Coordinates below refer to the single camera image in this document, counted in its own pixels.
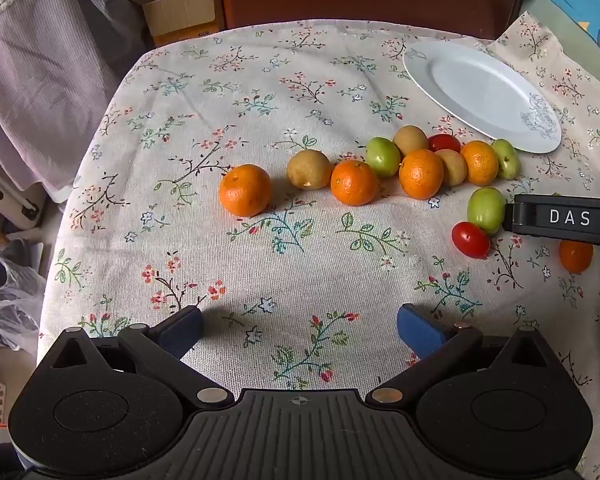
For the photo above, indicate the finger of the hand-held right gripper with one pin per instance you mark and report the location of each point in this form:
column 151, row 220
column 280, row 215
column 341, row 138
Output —
column 510, row 217

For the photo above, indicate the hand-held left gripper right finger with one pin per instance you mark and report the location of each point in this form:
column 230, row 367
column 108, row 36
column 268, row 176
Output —
column 420, row 332

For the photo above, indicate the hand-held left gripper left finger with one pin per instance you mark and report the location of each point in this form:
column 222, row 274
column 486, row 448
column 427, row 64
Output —
column 182, row 332

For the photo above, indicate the green jujube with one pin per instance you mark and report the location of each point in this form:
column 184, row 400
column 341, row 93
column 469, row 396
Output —
column 383, row 156
column 507, row 158
column 486, row 210

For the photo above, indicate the orange tangerine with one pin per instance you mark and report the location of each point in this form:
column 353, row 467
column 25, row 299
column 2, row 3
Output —
column 421, row 174
column 354, row 182
column 576, row 257
column 245, row 190
column 480, row 162

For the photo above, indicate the red cherry tomato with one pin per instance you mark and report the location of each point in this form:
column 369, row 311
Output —
column 444, row 142
column 471, row 240

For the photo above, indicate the white oval plate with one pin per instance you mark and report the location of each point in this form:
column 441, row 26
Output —
column 475, row 85

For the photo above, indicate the brown kiwi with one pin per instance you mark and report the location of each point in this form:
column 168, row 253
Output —
column 410, row 139
column 455, row 167
column 308, row 169

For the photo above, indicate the pale green bedsheet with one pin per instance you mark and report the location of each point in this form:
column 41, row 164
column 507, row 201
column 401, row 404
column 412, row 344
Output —
column 570, row 45

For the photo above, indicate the clear plastic bag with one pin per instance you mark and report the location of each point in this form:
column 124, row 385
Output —
column 10, row 300

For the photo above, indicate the floral tablecloth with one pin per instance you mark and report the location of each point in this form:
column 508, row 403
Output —
column 280, row 110

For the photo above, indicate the lilac checked cloth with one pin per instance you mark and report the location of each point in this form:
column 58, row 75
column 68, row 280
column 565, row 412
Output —
column 45, row 70

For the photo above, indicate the cardboard box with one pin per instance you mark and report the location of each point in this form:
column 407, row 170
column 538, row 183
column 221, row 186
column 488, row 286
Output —
column 180, row 12

